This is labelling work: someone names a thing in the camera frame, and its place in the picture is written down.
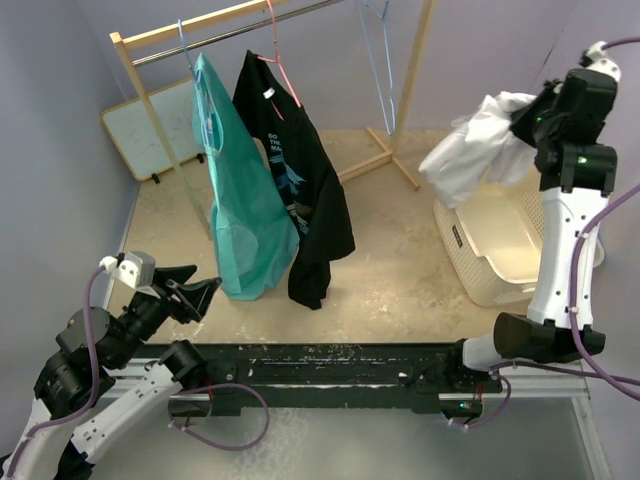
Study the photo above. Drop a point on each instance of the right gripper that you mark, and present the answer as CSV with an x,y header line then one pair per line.
x,y
521,124

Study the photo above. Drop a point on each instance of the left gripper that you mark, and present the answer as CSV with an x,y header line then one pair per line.
x,y
196,295

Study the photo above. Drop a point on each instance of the white t shirt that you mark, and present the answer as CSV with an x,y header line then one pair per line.
x,y
481,147

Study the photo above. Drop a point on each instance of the teal t shirt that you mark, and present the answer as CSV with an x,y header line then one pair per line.
x,y
254,237

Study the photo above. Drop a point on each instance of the black t shirt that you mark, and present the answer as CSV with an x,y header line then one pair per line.
x,y
304,176

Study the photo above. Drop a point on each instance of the blue hanger of white shirt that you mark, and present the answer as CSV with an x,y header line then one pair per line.
x,y
374,21

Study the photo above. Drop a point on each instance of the blue hanger of teal shirt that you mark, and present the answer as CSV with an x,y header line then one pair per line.
x,y
205,117

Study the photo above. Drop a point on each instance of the pink hanger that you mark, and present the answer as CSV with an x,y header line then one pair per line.
x,y
277,55

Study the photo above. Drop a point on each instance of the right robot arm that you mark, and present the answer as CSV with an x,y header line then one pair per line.
x,y
577,177

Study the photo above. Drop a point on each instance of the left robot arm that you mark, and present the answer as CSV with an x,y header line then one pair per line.
x,y
61,439

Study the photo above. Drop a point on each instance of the cream laundry basket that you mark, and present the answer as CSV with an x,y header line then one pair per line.
x,y
499,237

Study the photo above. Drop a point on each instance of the small whiteboard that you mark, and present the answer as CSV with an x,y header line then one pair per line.
x,y
132,132

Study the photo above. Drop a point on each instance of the wooden clothes rack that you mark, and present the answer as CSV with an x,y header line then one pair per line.
x,y
125,46

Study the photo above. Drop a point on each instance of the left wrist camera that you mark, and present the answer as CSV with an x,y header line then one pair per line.
x,y
135,269

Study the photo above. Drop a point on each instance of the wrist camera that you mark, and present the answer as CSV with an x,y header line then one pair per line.
x,y
596,58
135,269

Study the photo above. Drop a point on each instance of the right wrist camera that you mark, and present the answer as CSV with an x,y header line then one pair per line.
x,y
596,58

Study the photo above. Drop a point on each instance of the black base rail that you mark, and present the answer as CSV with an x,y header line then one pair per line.
x,y
424,378

